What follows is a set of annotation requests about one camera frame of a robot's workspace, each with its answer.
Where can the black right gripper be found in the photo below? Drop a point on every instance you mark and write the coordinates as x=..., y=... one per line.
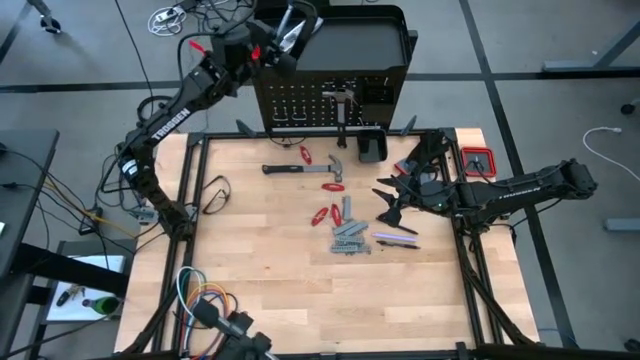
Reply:
x=430, y=195

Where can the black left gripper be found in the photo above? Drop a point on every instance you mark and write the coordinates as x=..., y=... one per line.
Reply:
x=252, y=50

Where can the black clamp with silver bar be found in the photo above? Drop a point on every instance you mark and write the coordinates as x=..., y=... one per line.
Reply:
x=284, y=20

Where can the black ballpoint pen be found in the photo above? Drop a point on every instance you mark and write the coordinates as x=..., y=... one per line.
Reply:
x=400, y=245

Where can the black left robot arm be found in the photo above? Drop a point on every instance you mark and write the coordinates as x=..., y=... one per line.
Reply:
x=170, y=120

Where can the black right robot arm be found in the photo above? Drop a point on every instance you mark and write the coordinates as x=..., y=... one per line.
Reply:
x=520, y=189

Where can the black plastic pegboard bin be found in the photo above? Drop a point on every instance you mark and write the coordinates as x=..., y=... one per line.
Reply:
x=372, y=150

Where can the steel double pegboard hook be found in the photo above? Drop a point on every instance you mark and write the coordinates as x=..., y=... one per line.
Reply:
x=280, y=119
x=300, y=119

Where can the black pegboard tool cart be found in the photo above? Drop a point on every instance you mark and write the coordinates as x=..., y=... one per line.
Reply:
x=350, y=45

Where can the red square tray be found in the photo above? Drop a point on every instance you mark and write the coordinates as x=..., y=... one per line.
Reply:
x=465, y=172

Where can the small black pliers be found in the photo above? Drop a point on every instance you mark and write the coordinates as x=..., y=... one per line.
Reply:
x=478, y=162

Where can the black pegboard tool holder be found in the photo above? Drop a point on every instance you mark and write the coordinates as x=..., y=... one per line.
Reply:
x=377, y=90

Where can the black jointed device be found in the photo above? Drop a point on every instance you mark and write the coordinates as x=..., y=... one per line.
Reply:
x=235, y=322

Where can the grey desk foot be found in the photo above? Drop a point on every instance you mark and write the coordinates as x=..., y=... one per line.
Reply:
x=622, y=225

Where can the black chair base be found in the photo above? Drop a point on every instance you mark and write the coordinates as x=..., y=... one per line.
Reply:
x=50, y=22

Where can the grey side table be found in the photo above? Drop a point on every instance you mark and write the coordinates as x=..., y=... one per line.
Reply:
x=100, y=247

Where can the black chair caster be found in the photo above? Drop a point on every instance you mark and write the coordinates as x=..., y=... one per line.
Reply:
x=632, y=345

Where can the black desk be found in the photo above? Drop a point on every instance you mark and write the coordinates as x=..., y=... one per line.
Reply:
x=25, y=175

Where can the green bottle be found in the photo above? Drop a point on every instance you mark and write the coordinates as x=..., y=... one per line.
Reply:
x=107, y=305

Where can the bunch of keys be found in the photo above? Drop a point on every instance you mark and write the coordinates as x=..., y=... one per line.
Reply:
x=65, y=297

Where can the white paper sheet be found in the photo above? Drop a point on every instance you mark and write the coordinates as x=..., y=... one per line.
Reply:
x=70, y=310

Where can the black aluminium table frame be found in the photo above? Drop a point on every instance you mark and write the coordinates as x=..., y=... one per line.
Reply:
x=225, y=135

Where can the silver mounting bracket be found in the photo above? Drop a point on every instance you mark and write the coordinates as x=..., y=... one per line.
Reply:
x=142, y=215

